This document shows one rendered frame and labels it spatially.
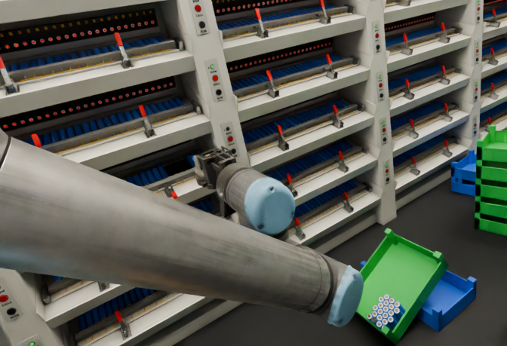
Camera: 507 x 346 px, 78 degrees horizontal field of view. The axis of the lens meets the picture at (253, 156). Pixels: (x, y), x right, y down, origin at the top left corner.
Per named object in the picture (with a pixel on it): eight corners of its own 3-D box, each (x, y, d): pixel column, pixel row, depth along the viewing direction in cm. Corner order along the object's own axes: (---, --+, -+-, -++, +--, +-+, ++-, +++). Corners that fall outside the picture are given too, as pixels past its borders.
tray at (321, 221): (379, 204, 146) (385, 182, 138) (271, 266, 122) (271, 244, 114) (347, 179, 160) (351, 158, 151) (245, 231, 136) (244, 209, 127)
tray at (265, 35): (364, 29, 120) (371, -11, 112) (223, 63, 96) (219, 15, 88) (327, 17, 134) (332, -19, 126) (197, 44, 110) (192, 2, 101)
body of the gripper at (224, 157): (222, 145, 78) (244, 154, 68) (229, 175, 81) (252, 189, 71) (193, 154, 75) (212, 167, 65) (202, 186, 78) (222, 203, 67)
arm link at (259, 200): (257, 247, 53) (250, 194, 50) (227, 219, 64) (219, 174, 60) (302, 228, 57) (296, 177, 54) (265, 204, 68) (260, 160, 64)
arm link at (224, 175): (266, 198, 67) (226, 217, 63) (255, 191, 71) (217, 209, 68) (258, 160, 64) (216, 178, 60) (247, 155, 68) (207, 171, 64)
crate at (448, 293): (476, 298, 103) (477, 279, 100) (438, 332, 95) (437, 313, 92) (397, 255, 128) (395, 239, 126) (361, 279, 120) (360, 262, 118)
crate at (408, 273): (396, 345, 94) (386, 335, 90) (346, 304, 111) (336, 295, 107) (449, 266, 100) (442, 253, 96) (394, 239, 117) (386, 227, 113)
